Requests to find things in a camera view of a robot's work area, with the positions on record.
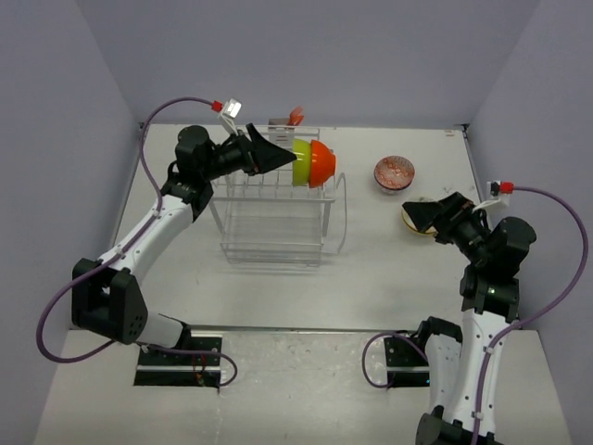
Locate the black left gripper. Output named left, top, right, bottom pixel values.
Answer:
left=200, top=123, right=295, bottom=181

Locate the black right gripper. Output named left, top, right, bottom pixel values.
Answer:
left=404, top=191, right=492, bottom=265

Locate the yellow rim patterned bowl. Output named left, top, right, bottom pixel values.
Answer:
left=400, top=210, right=437, bottom=237

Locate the red rim zigzag bowl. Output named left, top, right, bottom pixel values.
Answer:
left=372, top=156, right=416, bottom=194

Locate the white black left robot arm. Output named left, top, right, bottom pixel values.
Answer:
left=71, top=124, right=297, bottom=364

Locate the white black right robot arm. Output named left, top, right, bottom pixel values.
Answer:
left=402, top=192, right=536, bottom=444

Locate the lime green bowl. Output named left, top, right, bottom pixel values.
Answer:
left=292, top=139, right=312, bottom=186

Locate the orange clip on grey block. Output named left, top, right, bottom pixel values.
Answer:
left=268, top=107, right=304, bottom=127

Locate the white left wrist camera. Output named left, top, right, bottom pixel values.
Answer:
left=218, top=98, right=242, bottom=135

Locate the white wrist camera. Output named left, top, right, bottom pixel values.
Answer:
left=218, top=98, right=242, bottom=135
left=473, top=181, right=515, bottom=212

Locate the white wire dish rack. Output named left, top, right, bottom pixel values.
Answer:
left=201, top=125, right=348, bottom=269

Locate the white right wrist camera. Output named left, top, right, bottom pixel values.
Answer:
left=473, top=181, right=515, bottom=212

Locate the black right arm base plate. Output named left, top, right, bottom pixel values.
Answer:
left=384, top=337, right=430, bottom=388

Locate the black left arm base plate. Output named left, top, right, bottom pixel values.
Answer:
left=133, top=350, right=221, bottom=388

